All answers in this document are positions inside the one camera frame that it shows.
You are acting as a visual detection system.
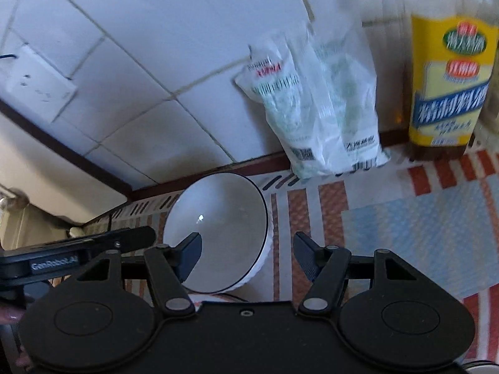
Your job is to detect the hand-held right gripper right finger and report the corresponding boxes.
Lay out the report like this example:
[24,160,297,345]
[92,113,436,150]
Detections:
[293,232,419,315]

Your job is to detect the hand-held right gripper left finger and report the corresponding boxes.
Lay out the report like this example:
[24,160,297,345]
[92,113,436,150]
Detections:
[75,232,203,319]

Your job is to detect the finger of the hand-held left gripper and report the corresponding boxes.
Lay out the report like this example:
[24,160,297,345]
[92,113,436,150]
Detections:
[68,225,157,252]

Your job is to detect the large white bowl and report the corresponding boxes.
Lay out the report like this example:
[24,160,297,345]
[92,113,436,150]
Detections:
[163,172,274,294]

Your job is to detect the person's left hand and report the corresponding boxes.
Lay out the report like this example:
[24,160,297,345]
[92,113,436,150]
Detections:
[0,306,25,325]

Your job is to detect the white plate with dark rim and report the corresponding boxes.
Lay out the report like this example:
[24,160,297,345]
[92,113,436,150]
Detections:
[190,293,251,304]

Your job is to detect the striped tablecloth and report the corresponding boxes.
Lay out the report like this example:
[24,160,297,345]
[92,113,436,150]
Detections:
[51,143,499,374]

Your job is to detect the white printed bag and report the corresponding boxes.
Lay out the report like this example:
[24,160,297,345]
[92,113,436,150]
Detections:
[234,29,326,180]
[306,19,391,174]

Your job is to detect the bottle with yellow label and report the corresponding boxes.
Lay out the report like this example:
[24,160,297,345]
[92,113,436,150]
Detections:
[384,0,499,161]

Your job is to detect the white wall socket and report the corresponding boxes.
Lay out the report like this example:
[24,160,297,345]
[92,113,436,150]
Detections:
[0,44,77,122]

